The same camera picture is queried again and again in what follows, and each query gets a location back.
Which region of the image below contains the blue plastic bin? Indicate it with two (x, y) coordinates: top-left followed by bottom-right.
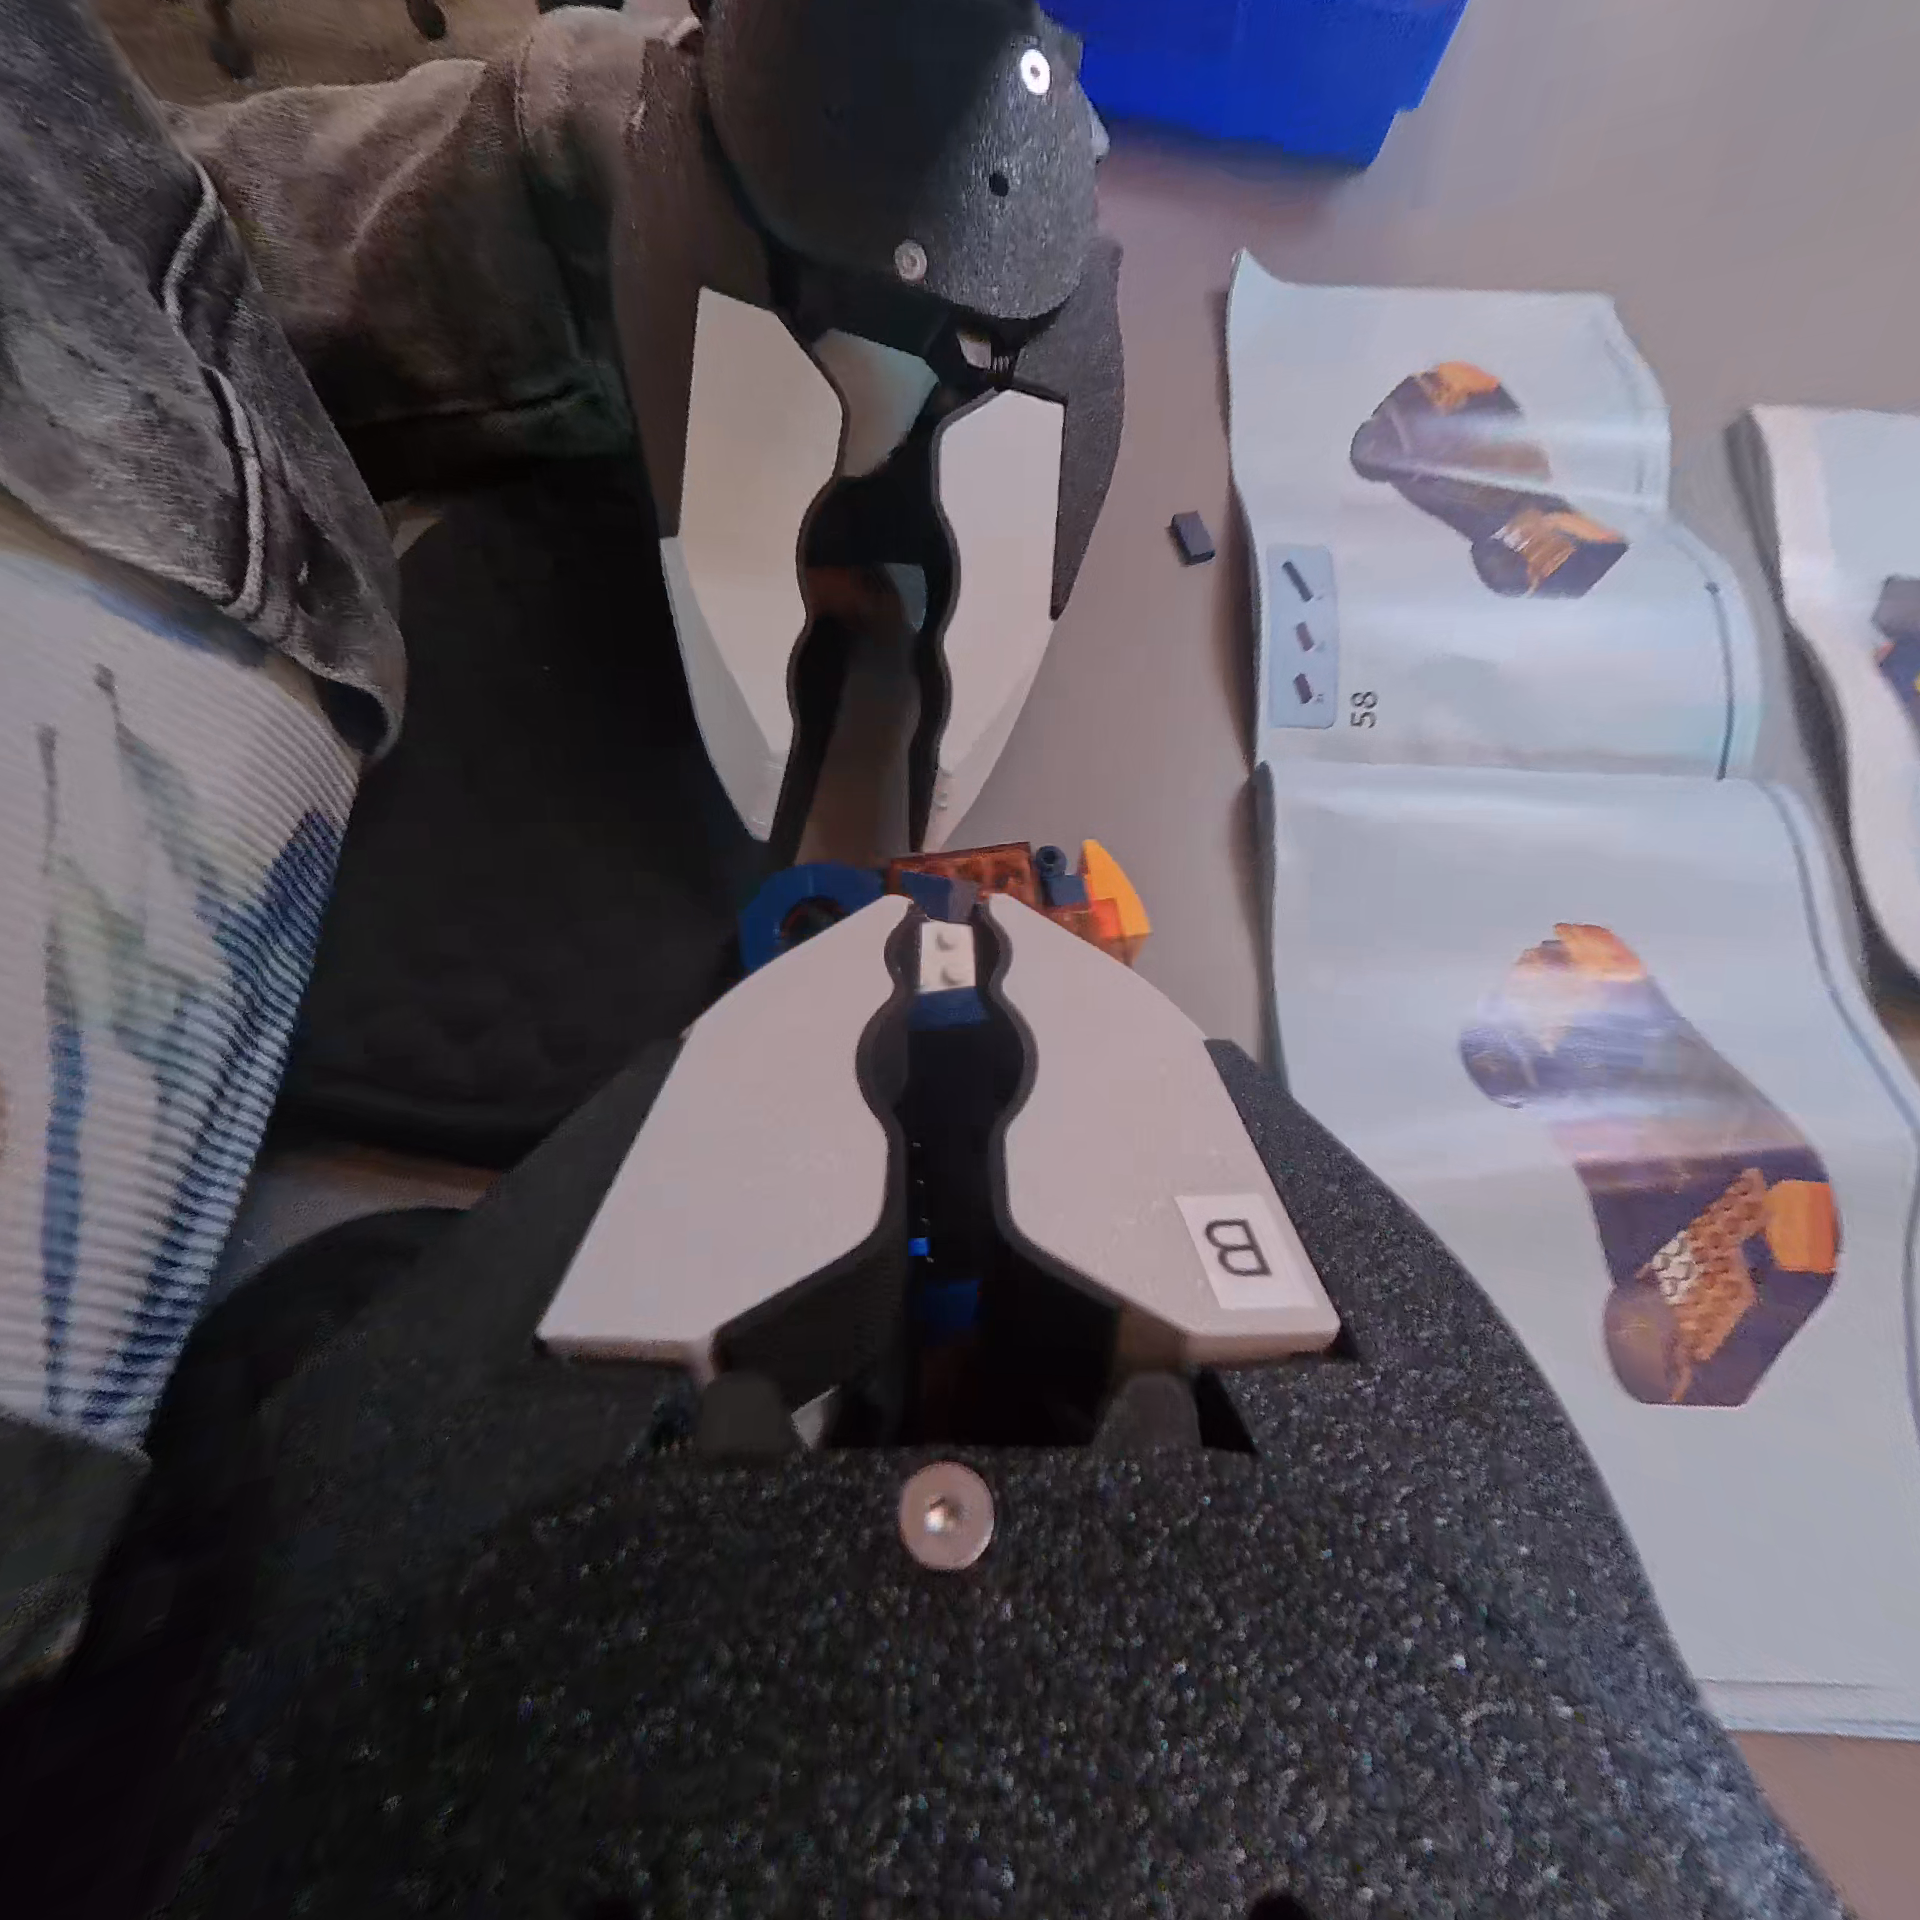
(1035, 0), (1473, 167)

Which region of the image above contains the open toy instruction booklet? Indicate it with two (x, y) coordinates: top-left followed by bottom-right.
(1224, 246), (1920, 1742)

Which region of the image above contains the grey denim jacket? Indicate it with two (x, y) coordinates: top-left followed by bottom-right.
(0, 0), (410, 759)

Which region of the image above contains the striped white blue shirt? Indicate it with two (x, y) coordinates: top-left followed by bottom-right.
(0, 496), (368, 1455)

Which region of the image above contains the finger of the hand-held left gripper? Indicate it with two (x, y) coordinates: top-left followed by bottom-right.
(660, 288), (911, 848)
(904, 385), (1071, 855)

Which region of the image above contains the closed instruction booklet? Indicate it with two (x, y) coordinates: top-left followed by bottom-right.
(1725, 405), (1920, 992)

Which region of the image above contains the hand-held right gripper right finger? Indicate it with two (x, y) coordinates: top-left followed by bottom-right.
(977, 895), (1343, 1368)

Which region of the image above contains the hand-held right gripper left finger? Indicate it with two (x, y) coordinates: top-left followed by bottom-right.
(536, 895), (922, 1383)

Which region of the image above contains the blue orange toy brick model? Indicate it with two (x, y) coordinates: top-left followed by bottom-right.
(738, 838), (1154, 1051)

